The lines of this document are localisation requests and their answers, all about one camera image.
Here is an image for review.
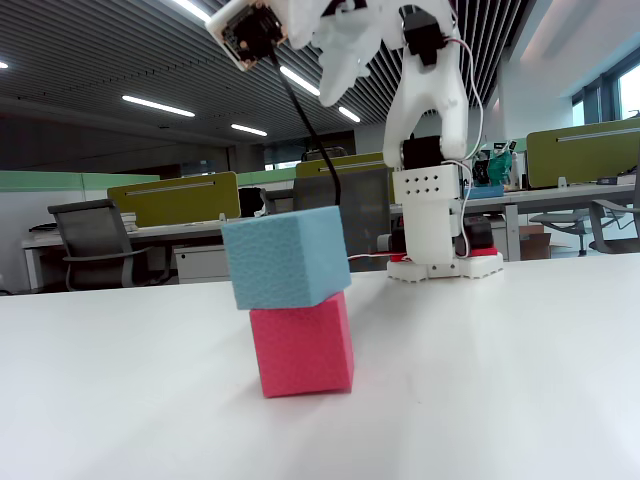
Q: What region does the olive desk divider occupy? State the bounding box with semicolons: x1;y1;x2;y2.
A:
107;171;240;229
295;152;392;180
525;118;640;190

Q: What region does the white drawer cabinet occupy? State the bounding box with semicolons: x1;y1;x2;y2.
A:
172;243;232;284

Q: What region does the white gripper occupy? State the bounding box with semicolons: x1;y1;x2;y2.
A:
279;0;401;109

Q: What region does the pale green partition panel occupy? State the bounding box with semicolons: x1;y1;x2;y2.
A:
235;168;299;189
0;169;161;195

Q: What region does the blue foam cube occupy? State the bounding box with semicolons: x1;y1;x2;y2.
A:
220;204;353;311

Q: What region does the grey office chair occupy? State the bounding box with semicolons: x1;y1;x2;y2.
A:
47;198;174;292
587;159;640;255
259;188;296;217
528;209;589;259

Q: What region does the cardboard box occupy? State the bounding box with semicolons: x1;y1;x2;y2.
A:
517;224;569;261

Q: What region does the blue tray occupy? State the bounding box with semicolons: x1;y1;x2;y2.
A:
462;184;506;200

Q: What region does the black backpack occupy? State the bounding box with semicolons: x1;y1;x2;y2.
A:
237;187;265;220

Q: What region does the red foam cube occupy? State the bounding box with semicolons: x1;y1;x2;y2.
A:
248;291;356;400

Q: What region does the large glass window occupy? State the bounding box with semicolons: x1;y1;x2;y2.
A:
569;64;640;127

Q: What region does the black camera cable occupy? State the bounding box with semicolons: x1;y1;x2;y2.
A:
269;47;344;207

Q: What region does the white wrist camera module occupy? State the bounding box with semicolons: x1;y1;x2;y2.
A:
204;0;290;72

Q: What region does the white red servo cable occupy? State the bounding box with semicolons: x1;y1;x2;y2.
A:
444;37;486;261
347;251;412;265

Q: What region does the green bag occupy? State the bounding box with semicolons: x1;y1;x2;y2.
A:
487;149;514;191

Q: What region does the dark mesh office chair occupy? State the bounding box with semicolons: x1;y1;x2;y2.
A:
292;167;396;274

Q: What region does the white office desk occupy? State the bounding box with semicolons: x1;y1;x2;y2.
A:
459;183;640;261
20;217;231;292

